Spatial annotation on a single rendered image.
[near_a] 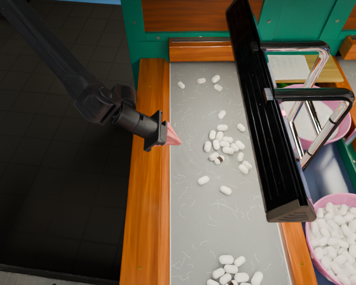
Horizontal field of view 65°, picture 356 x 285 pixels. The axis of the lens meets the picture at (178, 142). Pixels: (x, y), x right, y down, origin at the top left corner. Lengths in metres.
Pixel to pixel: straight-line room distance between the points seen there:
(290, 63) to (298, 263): 0.75
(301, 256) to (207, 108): 0.55
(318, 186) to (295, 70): 0.45
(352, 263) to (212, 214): 0.38
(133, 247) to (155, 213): 0.10
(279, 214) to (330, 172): 0.61
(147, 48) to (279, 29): 0.51
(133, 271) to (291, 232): 0.42
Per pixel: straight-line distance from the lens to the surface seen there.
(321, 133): 0.73
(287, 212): 0.48
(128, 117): 0.68
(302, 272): 0.81
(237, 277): 0.77
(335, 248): 0.91
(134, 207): 0.81
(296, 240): 0.83
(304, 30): 1.24
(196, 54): 1.11
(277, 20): 1.16
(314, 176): 1.04
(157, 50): 1.17
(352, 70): 1.37
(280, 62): 1.21
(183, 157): 0.90
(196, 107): 1.03
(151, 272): 0.75
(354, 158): 1.09
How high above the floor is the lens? 1.51
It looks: 55 degrees down
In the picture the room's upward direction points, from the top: straight up
